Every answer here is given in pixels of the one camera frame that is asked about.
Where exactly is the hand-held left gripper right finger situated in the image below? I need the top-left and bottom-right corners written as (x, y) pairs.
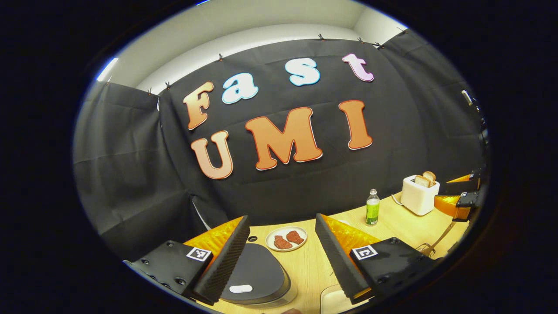
top-left (315, 213), bottom-right (436, 305)

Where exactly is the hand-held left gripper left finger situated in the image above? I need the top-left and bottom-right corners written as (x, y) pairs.
top-left (124, 215), bottom-right (251, 306)

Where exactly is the wooden spoon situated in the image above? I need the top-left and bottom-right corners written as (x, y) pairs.
top-left (422, 219), bottom-right (457, 256)

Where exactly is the black silver rice cooker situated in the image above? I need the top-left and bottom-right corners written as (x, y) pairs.
top-left (218, 243), bottom-right (298, 308)

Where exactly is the metal chopstick holder basket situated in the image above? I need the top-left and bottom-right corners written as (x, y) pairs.
top-left (415, 243), bottom-right (437, 259)

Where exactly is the white toaster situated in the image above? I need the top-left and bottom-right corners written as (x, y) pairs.
top-left (400, 174), bottom-right (441, 216)

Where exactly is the white round plate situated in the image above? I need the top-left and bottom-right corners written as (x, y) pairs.
top-left (265, 226), bottom-right (308, 252)

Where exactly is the green drink bottle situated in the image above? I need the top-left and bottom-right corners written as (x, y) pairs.
top-left (365, 189), bottom-right (381, 226)

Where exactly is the black backdrop cloth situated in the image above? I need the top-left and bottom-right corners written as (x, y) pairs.
top-left (72, 28), bottom-right (487, 262)

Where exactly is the ceiling light panel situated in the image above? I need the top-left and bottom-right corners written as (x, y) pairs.
top-left (97, 58), bottom-right (119, 82)

